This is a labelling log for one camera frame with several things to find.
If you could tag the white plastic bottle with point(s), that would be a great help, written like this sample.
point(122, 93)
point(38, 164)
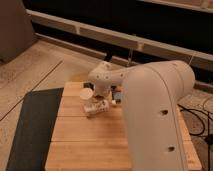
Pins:
point(93, 108)

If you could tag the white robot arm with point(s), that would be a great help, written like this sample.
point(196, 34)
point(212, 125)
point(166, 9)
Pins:
point(149, 96)

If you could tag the blue sponge block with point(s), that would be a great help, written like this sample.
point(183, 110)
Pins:
point(117, 96)

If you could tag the white paper cup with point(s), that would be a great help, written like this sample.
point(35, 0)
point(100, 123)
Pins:
point(86, 95)

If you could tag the dark grey floor mat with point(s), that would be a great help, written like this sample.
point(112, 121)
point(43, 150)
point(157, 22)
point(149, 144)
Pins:
point(34, 130)

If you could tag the brown upholstered furniture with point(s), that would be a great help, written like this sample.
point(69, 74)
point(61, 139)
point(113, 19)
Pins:
point(16, 30)

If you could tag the white window rail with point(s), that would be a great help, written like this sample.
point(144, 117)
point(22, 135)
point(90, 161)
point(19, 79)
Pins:
point(151, 47)

